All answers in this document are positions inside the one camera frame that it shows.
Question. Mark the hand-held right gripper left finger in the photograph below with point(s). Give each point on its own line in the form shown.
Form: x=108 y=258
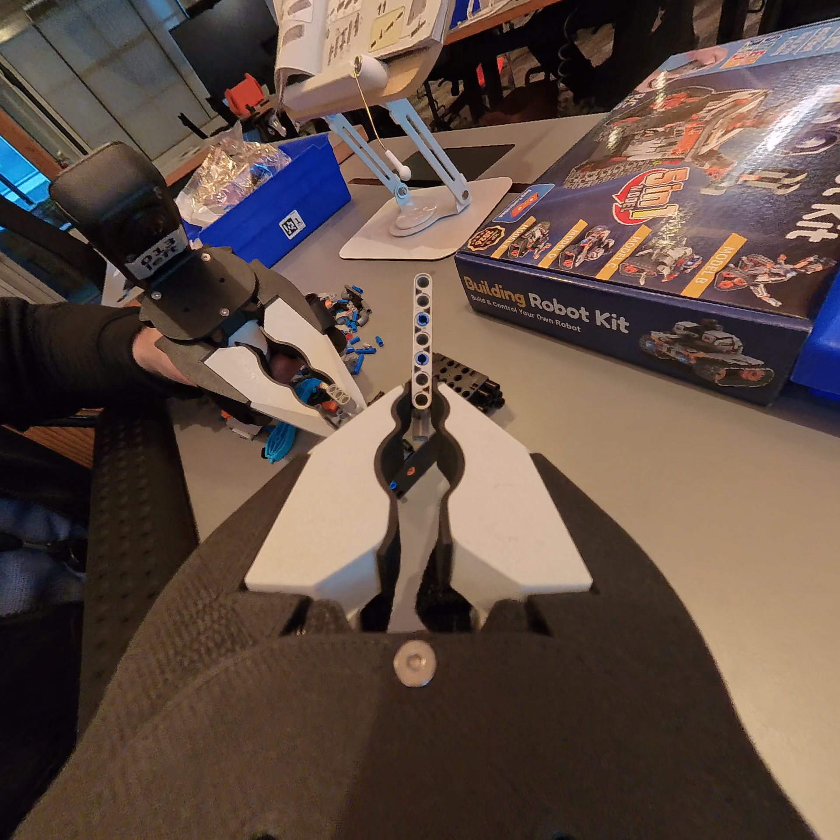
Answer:
x=315 y=525

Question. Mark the person's left hand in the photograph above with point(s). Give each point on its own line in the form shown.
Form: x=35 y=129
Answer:
x=154 y=358

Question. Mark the white book stand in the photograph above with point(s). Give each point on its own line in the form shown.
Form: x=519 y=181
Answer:
x=420 y=223

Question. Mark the light blue separator tool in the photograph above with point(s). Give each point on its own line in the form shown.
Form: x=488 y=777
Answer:
x=282 y=439

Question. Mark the black and grey block model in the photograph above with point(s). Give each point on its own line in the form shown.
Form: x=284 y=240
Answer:
x=466 y=380

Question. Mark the blue robot kit box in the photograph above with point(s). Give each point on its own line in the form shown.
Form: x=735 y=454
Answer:
x=689 y=210

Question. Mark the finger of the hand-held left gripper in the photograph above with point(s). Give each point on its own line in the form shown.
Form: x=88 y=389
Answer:
x=256 y=384
x=308 y=334

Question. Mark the blue shirt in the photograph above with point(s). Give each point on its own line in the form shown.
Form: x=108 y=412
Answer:
x=33 y=544

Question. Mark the black dimpled pad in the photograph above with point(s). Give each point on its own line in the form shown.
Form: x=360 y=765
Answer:
x=131 y=525

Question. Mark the orange chair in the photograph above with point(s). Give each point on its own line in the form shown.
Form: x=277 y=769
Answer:
x=246 y=95

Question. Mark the grey perforated thin beam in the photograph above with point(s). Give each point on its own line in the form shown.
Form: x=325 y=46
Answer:
x=423 y=341

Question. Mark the instruction booklet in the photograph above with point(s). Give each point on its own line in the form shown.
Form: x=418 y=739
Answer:
x=354 y=26

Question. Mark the person's left forearm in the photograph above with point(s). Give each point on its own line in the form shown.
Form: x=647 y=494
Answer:
x=65 y=354

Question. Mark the light grey short connector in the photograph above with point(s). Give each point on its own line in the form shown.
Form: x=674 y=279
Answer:
x=338 y=394

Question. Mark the clear plastic bag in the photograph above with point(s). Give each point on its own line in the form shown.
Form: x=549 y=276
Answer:
x=236 y=164

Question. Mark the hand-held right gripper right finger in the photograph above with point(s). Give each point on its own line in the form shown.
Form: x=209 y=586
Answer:
x=518 y=525

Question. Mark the blue storage bin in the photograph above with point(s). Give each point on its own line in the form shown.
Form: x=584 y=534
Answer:
x=282 y=203
x=820 y=341

